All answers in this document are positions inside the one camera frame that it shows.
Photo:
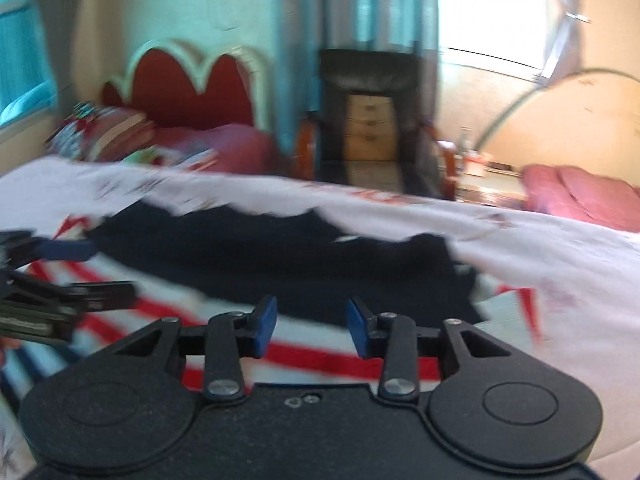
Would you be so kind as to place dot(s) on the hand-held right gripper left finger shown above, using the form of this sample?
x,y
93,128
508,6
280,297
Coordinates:
x,y
264,327

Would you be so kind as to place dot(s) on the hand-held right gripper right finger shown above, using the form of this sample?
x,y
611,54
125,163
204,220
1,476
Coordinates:
x,y
357,327

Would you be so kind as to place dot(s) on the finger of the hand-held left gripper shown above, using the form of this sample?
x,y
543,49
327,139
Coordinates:
x,y
100,295
65,250

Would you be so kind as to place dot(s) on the striped knit sweater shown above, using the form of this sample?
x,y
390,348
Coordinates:
x,y
280,260

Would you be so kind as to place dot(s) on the striped pillow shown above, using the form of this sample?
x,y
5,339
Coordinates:
x,y
115,132

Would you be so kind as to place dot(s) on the colourful printed cloth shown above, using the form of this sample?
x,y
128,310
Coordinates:
x,y
190,157

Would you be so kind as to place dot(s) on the maroon pillow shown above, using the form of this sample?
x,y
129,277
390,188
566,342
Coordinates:
x,y
225,145

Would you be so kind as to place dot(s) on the red scalloped headboard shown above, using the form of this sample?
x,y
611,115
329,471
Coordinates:
x,y
170,85

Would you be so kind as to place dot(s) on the floral bed quilt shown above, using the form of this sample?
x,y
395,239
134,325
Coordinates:
x,y
550,260

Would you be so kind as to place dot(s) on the side window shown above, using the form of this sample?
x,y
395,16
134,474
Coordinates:
x,y
22,50

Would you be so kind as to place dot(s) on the grey curtain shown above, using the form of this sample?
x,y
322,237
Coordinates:
x,y
60,20

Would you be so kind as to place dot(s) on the black leather armchair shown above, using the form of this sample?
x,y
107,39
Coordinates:
x,y
370,67

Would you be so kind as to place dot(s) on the pink pillow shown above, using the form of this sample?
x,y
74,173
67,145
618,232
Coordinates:
x,y
585,195

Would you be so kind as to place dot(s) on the cream arched headboard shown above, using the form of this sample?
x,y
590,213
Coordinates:
x,y
575,120

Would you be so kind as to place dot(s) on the teal curtain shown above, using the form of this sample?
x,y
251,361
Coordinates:
x,y
390,0

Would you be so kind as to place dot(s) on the bright window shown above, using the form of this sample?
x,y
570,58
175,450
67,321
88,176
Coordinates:
x,y
490,10

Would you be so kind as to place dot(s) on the white tied curtain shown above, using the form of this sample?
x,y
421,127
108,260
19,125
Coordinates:
x,y
565,45

